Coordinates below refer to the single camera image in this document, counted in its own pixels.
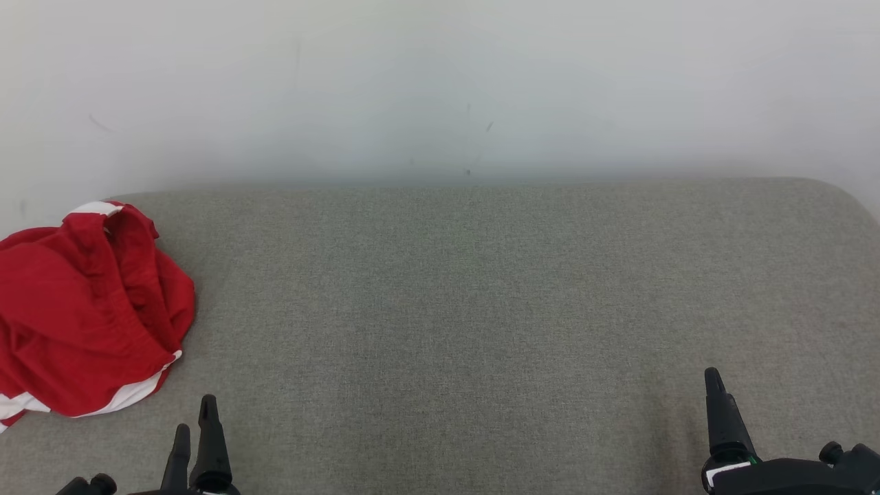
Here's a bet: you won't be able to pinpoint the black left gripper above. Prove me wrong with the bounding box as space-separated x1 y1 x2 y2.
127 395 241 495

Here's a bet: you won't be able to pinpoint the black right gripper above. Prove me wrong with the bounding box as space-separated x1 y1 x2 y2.
701 368 880 495

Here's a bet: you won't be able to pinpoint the red shorts with white stripe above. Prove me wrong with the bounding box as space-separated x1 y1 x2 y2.
0 227 184 434

